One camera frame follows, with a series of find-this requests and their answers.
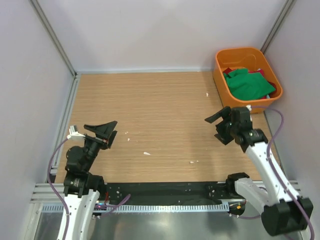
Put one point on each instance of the orange plastic bin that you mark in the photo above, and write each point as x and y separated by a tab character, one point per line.
252	59

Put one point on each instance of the red t shirt in bin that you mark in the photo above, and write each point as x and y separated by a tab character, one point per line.
260	72

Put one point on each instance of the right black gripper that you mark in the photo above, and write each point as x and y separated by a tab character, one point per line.
226	113

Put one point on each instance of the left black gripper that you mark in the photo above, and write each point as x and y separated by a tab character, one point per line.
102	131

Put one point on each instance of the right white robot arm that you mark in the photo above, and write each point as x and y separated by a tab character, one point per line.
282	209

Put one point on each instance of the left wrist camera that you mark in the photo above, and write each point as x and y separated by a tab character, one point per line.
74	134

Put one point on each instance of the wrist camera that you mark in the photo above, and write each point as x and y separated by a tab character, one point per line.
248	107
74	134

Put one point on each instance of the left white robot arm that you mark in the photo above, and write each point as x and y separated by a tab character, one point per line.
81	188

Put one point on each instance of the green t shirt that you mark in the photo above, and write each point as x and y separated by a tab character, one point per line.
246	85

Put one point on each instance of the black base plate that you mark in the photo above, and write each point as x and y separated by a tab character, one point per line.
170	193

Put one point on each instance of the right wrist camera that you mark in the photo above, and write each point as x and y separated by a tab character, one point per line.
248	107

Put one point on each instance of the white slotted cable duct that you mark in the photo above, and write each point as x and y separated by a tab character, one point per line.
224	207

